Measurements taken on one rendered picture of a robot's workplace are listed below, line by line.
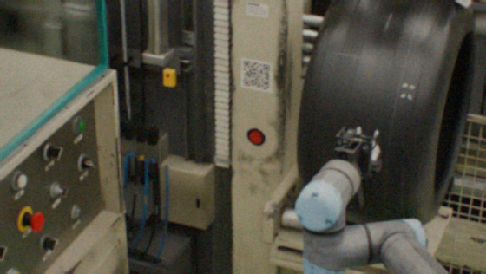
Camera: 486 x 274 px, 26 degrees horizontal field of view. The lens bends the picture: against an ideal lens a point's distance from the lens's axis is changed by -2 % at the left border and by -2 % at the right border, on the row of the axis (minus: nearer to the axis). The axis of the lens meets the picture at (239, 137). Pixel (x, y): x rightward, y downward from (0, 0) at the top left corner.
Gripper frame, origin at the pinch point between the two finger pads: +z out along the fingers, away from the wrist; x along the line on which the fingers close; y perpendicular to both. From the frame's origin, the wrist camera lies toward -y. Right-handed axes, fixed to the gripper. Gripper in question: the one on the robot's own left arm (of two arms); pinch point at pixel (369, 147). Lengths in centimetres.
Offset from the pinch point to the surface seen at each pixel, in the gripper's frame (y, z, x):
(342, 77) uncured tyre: 11.9, 4.5, 8.2
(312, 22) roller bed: 4, 61, 33
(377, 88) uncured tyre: 11.2, 4.2, 0.8
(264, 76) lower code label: 2.7, 20.0, 30.5
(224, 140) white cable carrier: -16.5, 23.5, 40.7
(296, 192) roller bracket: -27.9, 28.1, 23.4
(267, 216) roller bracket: -27.3, 12.3, 24.8
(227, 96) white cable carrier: -4.8, 22.7, 40.1
